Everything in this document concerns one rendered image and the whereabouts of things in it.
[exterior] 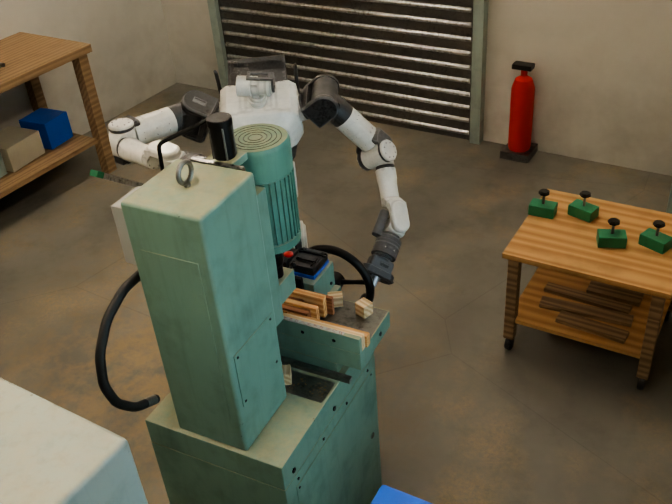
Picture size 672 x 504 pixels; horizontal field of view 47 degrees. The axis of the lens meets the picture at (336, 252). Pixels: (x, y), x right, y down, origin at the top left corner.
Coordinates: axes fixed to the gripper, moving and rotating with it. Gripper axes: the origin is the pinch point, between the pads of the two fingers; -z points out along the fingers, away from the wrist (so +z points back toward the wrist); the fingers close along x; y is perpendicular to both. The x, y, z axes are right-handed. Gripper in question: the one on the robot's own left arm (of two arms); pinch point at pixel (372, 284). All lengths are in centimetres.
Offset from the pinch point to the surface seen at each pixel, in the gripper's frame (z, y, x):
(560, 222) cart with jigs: 72, -27, -77
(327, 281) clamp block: -10.7, 14.2, 18.8
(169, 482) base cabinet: -83, -2, 37
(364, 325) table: -23.2, 30.4, 7.7
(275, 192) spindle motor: -9, 57, 51
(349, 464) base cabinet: -58, 4, -12
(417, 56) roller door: 216, -174, -30
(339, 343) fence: -32.5, 35.1, 14.4
